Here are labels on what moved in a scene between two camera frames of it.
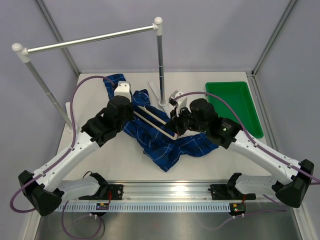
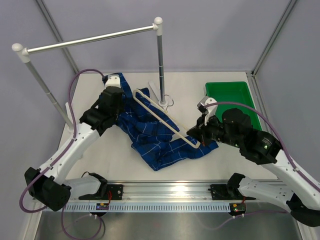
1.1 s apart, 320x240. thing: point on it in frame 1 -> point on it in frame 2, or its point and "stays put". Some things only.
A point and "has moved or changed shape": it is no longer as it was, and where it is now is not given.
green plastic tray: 237,94 stays put
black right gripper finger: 180,130 -> 203,139
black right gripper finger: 172,126 -> 196,132
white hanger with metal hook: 169,108 -> 195,146
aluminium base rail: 183,191 stays put
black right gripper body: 185,119 -> 214,130
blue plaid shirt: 163,150 has moved or changed shape
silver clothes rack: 23,55 stays put
